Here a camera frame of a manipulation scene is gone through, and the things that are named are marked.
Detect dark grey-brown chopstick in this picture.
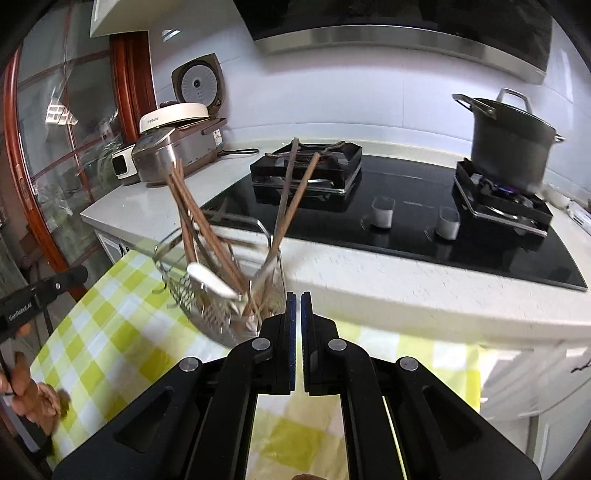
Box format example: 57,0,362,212
270,137,300,260

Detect black glass gas cooktop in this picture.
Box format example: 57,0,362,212
200,151,590,292

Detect dark grey stock pot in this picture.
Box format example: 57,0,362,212
452,87,567,195

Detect yellow checked tablecloth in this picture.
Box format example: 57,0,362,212
30,248,484,480

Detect silver cooker with white lid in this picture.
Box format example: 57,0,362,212
111,102,211,188

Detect small white counter item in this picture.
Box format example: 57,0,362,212
567,199,591,227

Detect red wooden window frame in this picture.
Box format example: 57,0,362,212
2,8,157,296

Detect white wall cabinet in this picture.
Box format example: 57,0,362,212
89,0,195,39

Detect metal wire utensil holder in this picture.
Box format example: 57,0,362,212
154,216,285,350

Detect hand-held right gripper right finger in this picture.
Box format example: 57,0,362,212
301,292,542,480

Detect steel range hood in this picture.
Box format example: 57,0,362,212
231,0,556,86

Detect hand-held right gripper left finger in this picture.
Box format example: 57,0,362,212
53,292,299,480

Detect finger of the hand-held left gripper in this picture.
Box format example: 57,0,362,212
28,267,89,306

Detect brown wooden chopstick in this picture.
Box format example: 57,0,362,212
169,161,197,266
166,178,260,319
275,152,322,261
178,164,208,278

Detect white base cabinet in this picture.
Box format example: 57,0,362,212
479,340,591,467

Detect black burner grate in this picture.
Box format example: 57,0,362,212
452,159,555,239
249,137,363,195

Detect white spoon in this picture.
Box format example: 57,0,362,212
187,261,243,302

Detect person's left hand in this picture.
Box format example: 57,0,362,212
0,322,71,435

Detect brown open rice cooker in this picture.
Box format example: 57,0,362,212
170,52,228,169

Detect grey stove knob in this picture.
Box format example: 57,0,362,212
438,206,461,241
372,196,396,230

